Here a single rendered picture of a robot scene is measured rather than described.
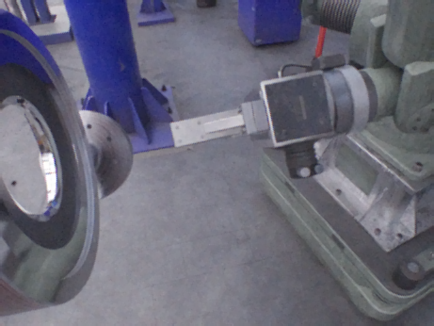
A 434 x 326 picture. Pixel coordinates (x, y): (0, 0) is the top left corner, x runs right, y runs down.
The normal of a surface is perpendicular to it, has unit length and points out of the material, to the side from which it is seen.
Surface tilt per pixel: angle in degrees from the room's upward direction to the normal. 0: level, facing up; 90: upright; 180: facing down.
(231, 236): 0
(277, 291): 0
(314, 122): 49
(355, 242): 0
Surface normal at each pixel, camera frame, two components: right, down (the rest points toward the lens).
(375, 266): -0.03, -0.72
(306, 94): 0.07, 0.05
